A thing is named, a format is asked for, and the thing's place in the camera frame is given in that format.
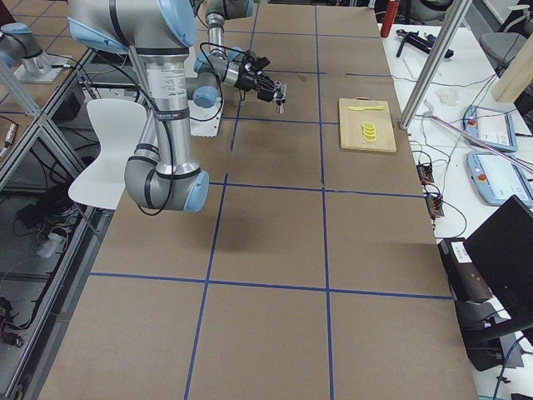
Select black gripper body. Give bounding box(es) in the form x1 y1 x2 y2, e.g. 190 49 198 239
234 64 273 93

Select steel double jigger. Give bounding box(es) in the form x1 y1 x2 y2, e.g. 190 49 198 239
273 81 286 114

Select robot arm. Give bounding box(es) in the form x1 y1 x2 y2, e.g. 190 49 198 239
195 1 286 113
68 1 209 215

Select yellow plastic knife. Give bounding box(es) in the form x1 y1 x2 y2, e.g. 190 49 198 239
347 105 385 112

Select bamboo cutting board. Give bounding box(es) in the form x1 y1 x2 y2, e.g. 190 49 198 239
338 98 396 153

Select white plastic chair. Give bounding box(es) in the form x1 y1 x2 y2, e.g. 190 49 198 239
68 98 147 210

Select red bottle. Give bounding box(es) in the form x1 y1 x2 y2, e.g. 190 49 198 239
380 0 400 38

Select black tripod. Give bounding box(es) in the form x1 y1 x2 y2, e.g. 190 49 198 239
396 29 437 58

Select white crumpled tissue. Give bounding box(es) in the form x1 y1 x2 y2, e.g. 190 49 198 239
435 87 460 107

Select blue teach pendant far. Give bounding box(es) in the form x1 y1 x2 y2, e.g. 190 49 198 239
463 105 518 153

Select blue teach pendant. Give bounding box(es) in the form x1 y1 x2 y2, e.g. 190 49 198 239
466 152 532 208
463 105 518 153

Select grey office chair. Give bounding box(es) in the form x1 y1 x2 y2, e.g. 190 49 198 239
480 4 532 77

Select blue teach pendant near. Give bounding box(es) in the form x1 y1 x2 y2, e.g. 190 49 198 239
466 152 532 208

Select wooden plank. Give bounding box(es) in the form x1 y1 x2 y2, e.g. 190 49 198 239
491 36 533 103

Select black computer box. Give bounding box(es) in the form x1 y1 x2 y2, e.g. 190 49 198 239
438 237 492 304

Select black monitor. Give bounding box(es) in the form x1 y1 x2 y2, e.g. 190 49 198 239
465 195 533 317

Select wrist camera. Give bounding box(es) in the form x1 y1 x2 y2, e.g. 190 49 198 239
243 49 270 74

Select aluminium frame post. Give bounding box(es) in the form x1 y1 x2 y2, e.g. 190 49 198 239
399 0 472 130

